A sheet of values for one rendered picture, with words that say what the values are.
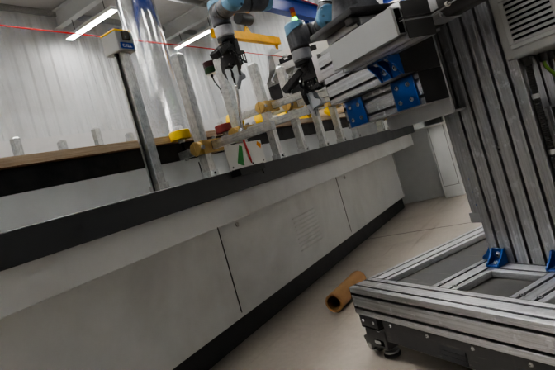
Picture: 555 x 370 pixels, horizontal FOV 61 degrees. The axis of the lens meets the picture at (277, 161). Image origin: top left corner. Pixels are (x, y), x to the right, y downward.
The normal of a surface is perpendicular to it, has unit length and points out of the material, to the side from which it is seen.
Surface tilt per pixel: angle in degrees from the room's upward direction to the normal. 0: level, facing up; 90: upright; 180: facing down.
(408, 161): 90
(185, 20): 90
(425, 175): 90
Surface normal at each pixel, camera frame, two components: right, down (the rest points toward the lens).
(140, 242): 0.82, -0.24
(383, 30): -0.86, 0.24
